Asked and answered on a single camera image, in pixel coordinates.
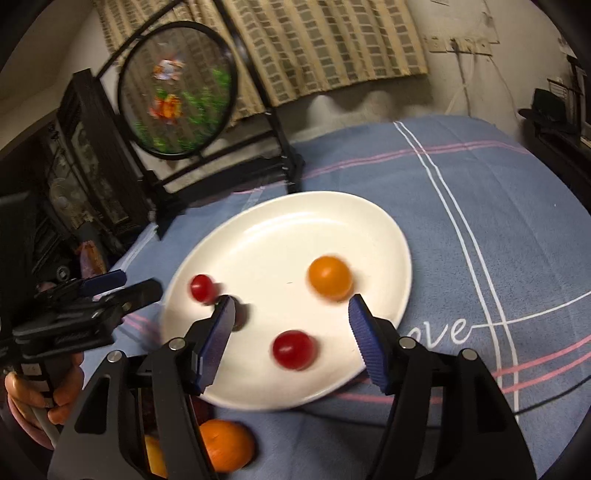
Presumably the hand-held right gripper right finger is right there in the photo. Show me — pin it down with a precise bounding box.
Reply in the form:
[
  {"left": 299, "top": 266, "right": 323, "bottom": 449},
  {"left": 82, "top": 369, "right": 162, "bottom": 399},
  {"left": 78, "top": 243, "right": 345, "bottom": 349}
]
[{"left": 348, "top": 294, "right": 539, "bottom": 480}]

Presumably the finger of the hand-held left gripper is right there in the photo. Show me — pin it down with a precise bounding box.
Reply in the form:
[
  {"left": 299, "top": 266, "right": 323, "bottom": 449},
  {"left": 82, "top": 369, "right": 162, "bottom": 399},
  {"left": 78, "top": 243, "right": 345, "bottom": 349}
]
[
  {"left": 78, "top": 270, "right": 128, "bottom": 297},
  {"left": 98, "top": 278, "right": 164, "bottom": 325}
]

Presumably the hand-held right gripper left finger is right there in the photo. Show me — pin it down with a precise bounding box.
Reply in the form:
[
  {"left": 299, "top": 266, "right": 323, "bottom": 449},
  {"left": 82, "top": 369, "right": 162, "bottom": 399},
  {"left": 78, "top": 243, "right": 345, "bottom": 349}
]
[{"left": 46, "top": 295, "right": 237, "bottom": 480}]

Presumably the white oval plate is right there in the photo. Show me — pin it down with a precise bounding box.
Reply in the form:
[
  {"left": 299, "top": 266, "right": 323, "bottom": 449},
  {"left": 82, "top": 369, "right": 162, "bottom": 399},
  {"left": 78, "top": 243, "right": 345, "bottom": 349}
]
[{"left": 159, "top": 191, "right": 413, "bottom": 411}]

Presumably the person's left hand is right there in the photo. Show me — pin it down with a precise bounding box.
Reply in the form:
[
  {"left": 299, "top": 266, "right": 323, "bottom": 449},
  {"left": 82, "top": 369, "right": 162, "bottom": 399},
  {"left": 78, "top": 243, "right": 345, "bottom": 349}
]
[{"left": 4, "top": 354, "right": 86, "bottom": 450}]

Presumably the orange packet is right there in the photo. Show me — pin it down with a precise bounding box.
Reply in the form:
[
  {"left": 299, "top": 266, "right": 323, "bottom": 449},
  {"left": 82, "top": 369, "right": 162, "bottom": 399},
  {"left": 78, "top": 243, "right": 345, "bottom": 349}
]
[{"left": 76, "top": 240, "right": 110, "bottom": 278}]

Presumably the dark purple plum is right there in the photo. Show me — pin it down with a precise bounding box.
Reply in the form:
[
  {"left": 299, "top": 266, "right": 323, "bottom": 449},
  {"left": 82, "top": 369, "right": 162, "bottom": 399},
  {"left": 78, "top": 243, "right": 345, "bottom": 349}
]
[{"left": 228, "top": 298, "right": 253, "bottom": 333}]

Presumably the small red cherry tomato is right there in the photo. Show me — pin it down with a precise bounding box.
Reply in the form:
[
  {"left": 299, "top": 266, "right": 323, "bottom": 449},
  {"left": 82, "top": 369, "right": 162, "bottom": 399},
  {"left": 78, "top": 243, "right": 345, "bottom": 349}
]
[{"left": 189, "top": 274, "right": 217, "bottom": 304}]

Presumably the red plum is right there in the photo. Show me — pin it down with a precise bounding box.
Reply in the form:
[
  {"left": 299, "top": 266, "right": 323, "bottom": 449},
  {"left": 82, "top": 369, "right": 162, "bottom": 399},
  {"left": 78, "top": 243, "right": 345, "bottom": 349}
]
[{"left": 189, "top": 396, "right": 216, "bottom": 426}]

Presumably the small orange round fruit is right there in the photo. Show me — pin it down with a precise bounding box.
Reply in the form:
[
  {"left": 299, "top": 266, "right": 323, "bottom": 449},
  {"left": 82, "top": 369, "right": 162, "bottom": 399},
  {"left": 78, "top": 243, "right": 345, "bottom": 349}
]
[{"left": 307, "top": 255, "right": 354, "bottom": 303}]

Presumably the mandarin orange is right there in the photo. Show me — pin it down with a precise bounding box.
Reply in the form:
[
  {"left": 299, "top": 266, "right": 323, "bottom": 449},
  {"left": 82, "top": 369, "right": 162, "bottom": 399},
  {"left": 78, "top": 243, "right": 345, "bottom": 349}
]
[{"left": 198, "top": 419, "right": 256, "bottom": 474}]

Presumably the blue striped tablecloth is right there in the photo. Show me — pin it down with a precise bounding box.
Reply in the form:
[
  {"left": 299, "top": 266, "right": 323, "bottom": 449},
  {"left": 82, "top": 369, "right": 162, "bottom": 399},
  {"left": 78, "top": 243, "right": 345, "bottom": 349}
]
[{"left": 106, "top": 115, "right": 591, "bottom": 480}]

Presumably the yellowish round fruit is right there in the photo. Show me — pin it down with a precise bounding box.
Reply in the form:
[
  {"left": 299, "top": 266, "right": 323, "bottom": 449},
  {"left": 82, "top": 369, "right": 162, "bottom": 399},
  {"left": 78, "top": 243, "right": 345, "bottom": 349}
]
[{"left": 144, "top": 434, "right": 170, "bottom": 479}]

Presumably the black chair with oval back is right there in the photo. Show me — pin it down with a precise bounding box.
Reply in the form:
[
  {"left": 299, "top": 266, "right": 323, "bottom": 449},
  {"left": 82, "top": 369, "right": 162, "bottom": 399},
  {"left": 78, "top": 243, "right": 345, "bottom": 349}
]
[{"left": 95, "top": 0, "right": 305, "bottom": 241}]

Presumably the black media stand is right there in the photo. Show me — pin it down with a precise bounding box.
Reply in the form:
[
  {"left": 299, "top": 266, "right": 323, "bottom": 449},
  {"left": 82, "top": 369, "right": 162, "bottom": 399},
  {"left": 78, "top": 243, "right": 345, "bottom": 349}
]
[{"left": 526, "top": 124, "right": 591, "bottom": 204}]

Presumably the black hat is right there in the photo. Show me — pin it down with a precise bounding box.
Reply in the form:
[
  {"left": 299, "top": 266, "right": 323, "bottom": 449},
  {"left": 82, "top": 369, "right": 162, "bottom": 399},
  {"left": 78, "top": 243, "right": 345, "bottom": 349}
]
[{"left": 517, "top": 88, "right": 581, "bottom": 136}]

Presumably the beige checked curtain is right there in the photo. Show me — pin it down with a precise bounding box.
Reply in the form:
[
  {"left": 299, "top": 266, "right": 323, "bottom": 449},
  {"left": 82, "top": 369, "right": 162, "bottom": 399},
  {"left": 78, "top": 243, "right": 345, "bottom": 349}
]
[{"left": 90, "top": 0, "right": 428, "bottom": 124}]

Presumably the white power cable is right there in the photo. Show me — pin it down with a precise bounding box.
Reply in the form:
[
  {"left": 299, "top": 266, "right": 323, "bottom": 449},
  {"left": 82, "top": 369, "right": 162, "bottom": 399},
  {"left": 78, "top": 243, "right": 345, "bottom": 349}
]
[{"left": 444, "top": 46, "right": 468, "bottom": 117}]

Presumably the white wall power strip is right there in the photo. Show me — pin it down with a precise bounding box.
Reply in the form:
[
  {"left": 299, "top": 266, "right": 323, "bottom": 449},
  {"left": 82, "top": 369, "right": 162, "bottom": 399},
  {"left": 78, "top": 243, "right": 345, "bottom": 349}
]
[{"left": 427, "top": 36, "right": 493, "bottom": 55}]

